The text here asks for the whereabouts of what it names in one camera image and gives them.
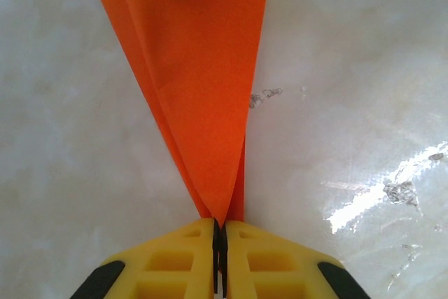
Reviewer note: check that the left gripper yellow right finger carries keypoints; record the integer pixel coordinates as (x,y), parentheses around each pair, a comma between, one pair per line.
(280,271)

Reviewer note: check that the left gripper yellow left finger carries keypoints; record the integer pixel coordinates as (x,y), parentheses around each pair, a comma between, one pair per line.
(168,271)

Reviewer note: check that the orange paper sheet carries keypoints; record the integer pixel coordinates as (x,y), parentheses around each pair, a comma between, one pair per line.
(196,68)

